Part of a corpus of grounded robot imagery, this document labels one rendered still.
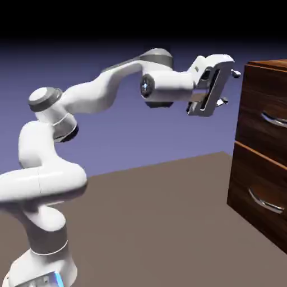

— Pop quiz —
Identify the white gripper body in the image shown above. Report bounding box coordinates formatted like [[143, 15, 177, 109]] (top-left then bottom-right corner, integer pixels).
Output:
[[198, 54, 235, 117]]

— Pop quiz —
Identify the dark wood drawer front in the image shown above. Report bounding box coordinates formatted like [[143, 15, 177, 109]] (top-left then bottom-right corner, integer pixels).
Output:
[[226, 142, 287, 256], [235, 64, 287, 167]]

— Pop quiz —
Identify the dark wood cabinet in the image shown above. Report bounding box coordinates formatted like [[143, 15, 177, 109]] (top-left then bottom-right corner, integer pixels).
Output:
[[226, 59, 287, 256]]

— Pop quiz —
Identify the curved silver drawer handle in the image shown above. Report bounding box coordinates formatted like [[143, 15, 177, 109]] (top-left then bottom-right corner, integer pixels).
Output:
[[248, 187, 285, 215], [261, 111, 287, 128]]

